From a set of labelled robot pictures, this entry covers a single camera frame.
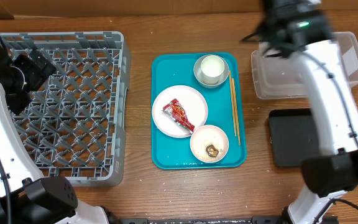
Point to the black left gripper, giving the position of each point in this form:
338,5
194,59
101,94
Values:
38,76

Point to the red snack wrapper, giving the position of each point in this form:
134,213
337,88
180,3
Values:
176,112

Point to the white round plate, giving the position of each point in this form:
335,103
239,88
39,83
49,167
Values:
191,100

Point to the pink small bowl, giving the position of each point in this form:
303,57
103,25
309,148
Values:
204,136

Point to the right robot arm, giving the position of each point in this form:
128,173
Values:
301,33

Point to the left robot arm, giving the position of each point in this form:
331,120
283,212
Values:
26,195

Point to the grey dishwasher rack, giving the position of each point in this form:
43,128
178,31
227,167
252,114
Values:
74,125

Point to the black waste tray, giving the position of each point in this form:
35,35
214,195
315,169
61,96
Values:
293,136

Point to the grey small bowl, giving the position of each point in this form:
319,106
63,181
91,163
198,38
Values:
197,73

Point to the white cup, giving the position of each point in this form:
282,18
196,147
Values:
212,67

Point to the brown food scrap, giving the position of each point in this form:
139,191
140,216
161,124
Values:
212,151

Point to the teal plastic tray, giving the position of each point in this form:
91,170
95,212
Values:
174,153

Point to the clear plastic bin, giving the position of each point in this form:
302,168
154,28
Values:
274,78

